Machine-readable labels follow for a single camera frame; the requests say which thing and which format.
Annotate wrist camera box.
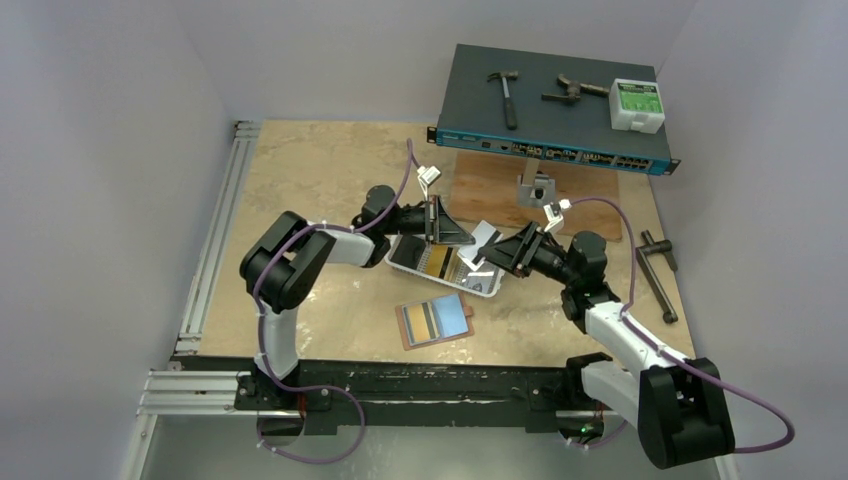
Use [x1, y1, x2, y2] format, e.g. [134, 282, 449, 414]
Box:
[543, 199, 572, 234]
[416, 165, 442, 200]

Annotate small hammer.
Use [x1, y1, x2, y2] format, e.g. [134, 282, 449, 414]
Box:
[487, 70, 519, 131]

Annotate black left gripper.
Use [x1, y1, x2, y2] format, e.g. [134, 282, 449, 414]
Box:
[382, 196, 474, 247]

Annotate gold magnetic stripe card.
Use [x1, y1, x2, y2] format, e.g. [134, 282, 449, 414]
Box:
[424, 245, 458, 281]

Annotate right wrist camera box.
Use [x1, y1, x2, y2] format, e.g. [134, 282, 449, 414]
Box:
[543, 199, 572, 234]

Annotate plywood board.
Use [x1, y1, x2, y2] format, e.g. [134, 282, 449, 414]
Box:
[449, 151, 619, 228]

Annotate white plastic basket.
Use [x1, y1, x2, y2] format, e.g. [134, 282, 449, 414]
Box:
[384, 235, 505, 298]

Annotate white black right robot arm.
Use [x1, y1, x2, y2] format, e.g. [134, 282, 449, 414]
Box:
[479, 223, 735, 469]

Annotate aluminium frame rails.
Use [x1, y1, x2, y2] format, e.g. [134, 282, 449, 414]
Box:
[119, 120, 741, 480]

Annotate blue network switch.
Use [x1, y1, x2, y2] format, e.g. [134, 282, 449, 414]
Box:
[427, 44, 680, 176]

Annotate grey metal stand bracket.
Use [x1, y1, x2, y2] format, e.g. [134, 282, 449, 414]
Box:
[516, 158, 557, 208]

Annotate metal crank handle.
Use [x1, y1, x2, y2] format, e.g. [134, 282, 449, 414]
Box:
[636, 230, 679, 324]

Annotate tan leather card holder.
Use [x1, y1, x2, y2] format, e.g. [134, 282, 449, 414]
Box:
[395, 293, 475, 351]

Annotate white green electrical box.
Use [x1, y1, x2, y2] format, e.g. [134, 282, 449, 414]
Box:
[608, 78, 665, 134]

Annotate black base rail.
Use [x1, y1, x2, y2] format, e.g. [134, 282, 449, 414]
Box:
[169, 356, 614, 441]

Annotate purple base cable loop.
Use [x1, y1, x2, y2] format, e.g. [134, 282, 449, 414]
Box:
[255, 381, 371, 466]

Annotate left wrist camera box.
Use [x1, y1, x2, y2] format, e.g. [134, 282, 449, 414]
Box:
[416, 165, 442, 200]

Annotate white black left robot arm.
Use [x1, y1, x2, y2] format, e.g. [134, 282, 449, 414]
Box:
[239, 185, 474, 409]

